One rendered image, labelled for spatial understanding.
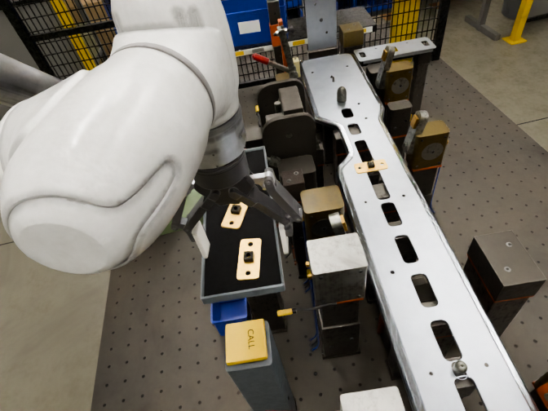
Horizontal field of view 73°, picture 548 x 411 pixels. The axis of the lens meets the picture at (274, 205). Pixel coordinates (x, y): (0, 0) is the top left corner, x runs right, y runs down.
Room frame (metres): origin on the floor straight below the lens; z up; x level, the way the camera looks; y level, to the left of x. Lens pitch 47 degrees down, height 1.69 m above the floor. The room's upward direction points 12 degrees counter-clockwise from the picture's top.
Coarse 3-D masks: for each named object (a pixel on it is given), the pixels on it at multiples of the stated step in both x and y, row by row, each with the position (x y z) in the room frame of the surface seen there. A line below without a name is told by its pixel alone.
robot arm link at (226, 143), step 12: (240, 108) 0.38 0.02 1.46; (240, 120) 0.37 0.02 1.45; (216, 132) 0.34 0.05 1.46; (228, 132) 0.35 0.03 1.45; (240, 132) 0.36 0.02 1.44; (216, 144) 0.34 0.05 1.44; (228, 144) 0.34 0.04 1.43; (240, 144) 0.36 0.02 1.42; (204, 156) 0.34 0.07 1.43; (216, 156) 0.34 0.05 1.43; (228, 156) 0.34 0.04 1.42; (204, 168) 0.34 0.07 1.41
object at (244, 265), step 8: (248, 240) 0.42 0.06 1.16; (256, 240) 0.42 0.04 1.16; (240, 248) 0.41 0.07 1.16; (248, 248) 0.40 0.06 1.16; (256, 248) 0.40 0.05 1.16; (240, 256) 0.39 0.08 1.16; (248, 256) 0.39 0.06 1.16; (256, 256) 0.38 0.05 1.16; (240, 264) 0.37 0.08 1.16; (248, 264) 0.37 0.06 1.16; (256, 264) 0.37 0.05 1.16; (240, 272) 0.36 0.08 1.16; (256, 272) 0.35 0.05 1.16; (240, 280) 0.34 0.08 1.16
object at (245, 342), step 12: (228, 324) 0.27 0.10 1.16; (240, 324) 0.27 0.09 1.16; (252, 324) 0.26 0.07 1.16; (264, 324) 0.26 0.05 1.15; (228, 336) 0.25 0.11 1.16; (240, 336) 0.25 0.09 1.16; (252, 336) 0.24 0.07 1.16; (264, 336) 0.24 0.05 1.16; (228, 348) 0.23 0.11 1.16; (240, 348) 0.23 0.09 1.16; (252, 348) 0.23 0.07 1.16; (264, 348) 0.22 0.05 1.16; (228, 360) 0.21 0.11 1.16; (240, 360) 0.21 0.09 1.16; (252, 360) 0.21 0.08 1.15
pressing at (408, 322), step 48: (336, 96) 1.08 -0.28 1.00; (384, 144) 0.79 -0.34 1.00; (384, 240) 0.48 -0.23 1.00; (432, 240) 0.45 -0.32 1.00; (384, 288) 0.36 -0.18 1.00; (432, 288) 0.34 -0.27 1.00; (432, 336) 0.25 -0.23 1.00; (480, 336) 0.23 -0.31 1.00; (432, 384) 0.17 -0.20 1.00; (480, 384) 0.16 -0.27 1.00
